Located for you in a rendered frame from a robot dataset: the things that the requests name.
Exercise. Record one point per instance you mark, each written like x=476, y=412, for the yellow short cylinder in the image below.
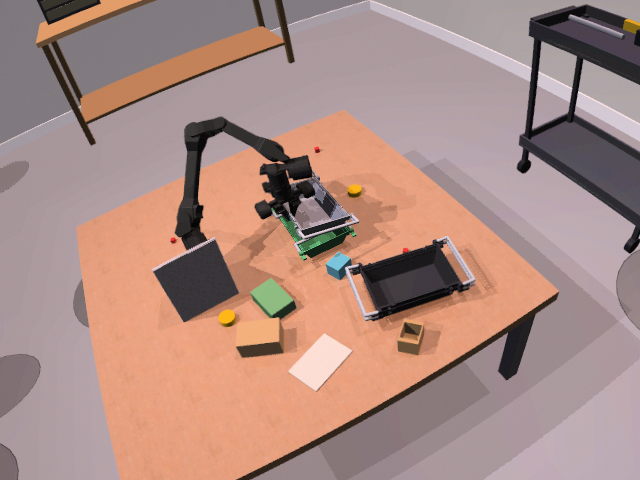
x=227, y=318
x=354, y=190

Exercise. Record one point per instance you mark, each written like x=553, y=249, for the tan cardboard-coloured box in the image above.
x=261, y=337

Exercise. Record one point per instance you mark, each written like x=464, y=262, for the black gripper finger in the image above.
x=293, y=206
x=284, y=213

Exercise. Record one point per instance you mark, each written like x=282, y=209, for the light blue block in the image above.
x=336, y=265

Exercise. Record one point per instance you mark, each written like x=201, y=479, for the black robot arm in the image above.
x=196, y=135

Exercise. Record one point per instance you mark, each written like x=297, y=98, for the small tan open box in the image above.
x=410, y=337

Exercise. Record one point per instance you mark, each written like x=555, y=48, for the green rectangular block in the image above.
x=273, y=300

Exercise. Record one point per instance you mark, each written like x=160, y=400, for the pale pink flat rectangular sheet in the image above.
x=322, y=359

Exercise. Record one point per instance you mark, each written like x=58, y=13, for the green plastic tray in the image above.
x=320, y=243

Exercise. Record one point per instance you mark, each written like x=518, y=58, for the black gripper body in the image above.
x=282, y=195

